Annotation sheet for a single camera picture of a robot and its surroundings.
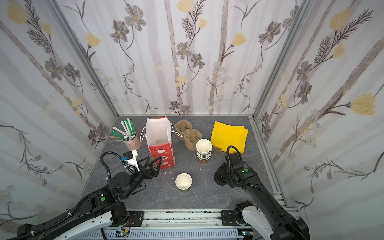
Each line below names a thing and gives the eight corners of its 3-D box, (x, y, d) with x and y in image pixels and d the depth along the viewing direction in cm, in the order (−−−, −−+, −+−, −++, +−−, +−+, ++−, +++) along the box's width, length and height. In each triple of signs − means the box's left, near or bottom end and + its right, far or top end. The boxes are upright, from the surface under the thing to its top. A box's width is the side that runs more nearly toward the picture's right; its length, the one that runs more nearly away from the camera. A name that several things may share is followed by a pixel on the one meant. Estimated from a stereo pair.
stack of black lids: (214, 186, 87) (218, 175, 74) (213, 175, 91) (217, 163, 78) (223, 186, 87) (228, 175, 74) (222, 175, 91) (226, 163, 78)
